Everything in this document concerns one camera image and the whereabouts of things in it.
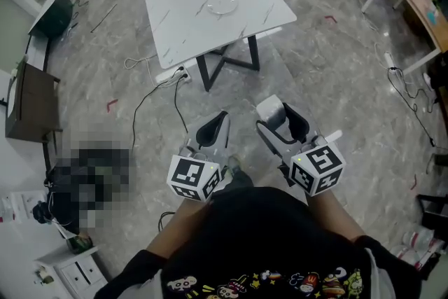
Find black power cable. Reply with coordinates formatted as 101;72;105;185
130;73;189;155
173;66;190;134

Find person's dark trouser leg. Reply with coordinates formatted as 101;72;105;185
212;167;254;194

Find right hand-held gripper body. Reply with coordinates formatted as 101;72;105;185
265;130;347;197

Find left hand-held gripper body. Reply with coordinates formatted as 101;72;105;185
166;130;232;202

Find small white box item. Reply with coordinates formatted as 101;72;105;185
255;95;288;133

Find clear round plate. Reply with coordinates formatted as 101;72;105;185
206;0;240;16

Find person's left forearm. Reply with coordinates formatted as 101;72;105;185
146;197;211;260

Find black crate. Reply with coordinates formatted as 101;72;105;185
415;192;448;232

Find thin black floor cable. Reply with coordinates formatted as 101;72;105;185
386;66;438;148

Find green can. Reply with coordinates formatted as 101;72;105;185
66;233;94;256

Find wooden desk with white legs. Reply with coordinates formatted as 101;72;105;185
361;0;448;76

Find person's shoe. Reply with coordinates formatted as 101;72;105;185
223;154;243;176

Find white drawer unit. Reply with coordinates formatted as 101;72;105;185
34;244;109;299

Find person's black printed shirt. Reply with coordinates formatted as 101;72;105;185
93;185;423;299

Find white floor cable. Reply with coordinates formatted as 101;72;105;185
123;53;159;88

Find pack of water bottles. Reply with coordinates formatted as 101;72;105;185
389;226;446;271

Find white marble table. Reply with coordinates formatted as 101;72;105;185
143;0;298;93

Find person's right forearm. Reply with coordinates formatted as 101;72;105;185
305;188;368;246

